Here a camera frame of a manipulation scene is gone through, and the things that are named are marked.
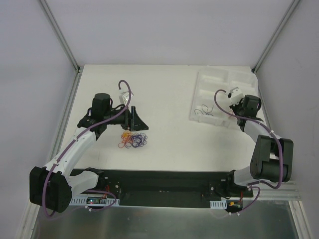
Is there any red wire in bundle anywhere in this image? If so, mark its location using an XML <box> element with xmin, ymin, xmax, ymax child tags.
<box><xmin>117</xmin><ymin>138</ymin><xmax>134</xmax><ymax>150</ymax></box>

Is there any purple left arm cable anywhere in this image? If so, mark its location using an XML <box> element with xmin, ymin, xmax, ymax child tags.
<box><xmin>41</xmin><ymin>79</ymin><xmax>132</xmax><ymax>221</ymax></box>

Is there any aluminium left corner post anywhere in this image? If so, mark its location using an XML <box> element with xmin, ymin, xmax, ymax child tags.
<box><xmin>37</xmin><ymin>0</ymin><xmax>82</xmax><ymax>73</ymax></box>

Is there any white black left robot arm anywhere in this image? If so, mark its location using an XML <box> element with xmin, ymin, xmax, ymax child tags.
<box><xmin>29</xmin><ymin>91</ymin><xmax>149</xmax><ymax>213</ymax></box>

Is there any aluminium corner post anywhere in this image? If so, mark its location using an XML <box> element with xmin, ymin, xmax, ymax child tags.
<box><xmin>252</xmin><ymin>0</ymin><xmax>302</xmax><ymax>74</ymax></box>
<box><xmin>37</xmin><ymin>0</ymin><xmax>82</xmax><ymax>73</ymax></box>

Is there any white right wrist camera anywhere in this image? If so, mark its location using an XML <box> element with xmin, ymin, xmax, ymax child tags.
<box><xmin>227</xmin><ymin>87</ymin><xmax>244</xmax><ymax>106</ymax></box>

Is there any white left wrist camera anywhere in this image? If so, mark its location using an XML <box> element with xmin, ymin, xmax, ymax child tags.
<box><xmin>118</xmin><ymin>89</ymin><xmax>134</xmax><ymax>105</ymax></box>

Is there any aluminium right corner post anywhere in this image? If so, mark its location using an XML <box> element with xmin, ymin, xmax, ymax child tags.
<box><xmin>252</xmin><ymin>0</ymin><xmax>302</xmax><ymax>74</ymax></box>

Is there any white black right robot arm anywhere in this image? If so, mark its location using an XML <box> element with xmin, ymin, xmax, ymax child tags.
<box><xmin>224</xmin><ymin>93</ymin><xmax>294</xmax><ymax>197</ymax></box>

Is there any left white cable duct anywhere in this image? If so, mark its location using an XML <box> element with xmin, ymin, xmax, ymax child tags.
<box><xmin>69</xmin><ymin>196</ymin><xmax>120</xmax><ymax>207</ymax></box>

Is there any right white cable duct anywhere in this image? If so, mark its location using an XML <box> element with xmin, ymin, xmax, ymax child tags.
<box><xmin>209</xmin><ymin>200</ymin><xmax>227</xmax><ymax>210</ymax></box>

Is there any white compartment tray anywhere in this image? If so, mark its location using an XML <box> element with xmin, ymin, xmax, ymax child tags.
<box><xmin>189</xmin><ymin>67</ymin><xmax>258</xmax><ymax>130</ymax></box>

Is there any white cable duct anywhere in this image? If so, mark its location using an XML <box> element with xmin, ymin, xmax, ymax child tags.
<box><xmin>69</xmin><ymin>196</ymin><xmax>120</xmax><ymax>207</ymax></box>
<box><xmin>209</xmin><ymin>200</ymin><xmax>227</xmax><ymax>210</ymax></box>

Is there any dark blue wire in tray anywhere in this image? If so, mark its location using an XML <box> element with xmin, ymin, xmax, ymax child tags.
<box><xmin>194</xmin><ymin>104</ymin><xmax>215</xmax><ymax>118</ymax></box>

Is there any aluminium frame rail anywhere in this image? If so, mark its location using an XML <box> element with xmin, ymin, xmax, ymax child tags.
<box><xmin>257</xmin><ymin>181</ymin><xmax>301</xmax><ymax>201</ymax></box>

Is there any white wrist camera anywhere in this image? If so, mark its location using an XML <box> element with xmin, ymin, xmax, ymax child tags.
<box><xmin>227</xmin><ymin>87</ymin><xmax>244</xmax><ymax>106</ymax></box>
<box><xmin>118</xmin><ymin>89</ymin><xmax>134</xmax><ymax>105</ymax></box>

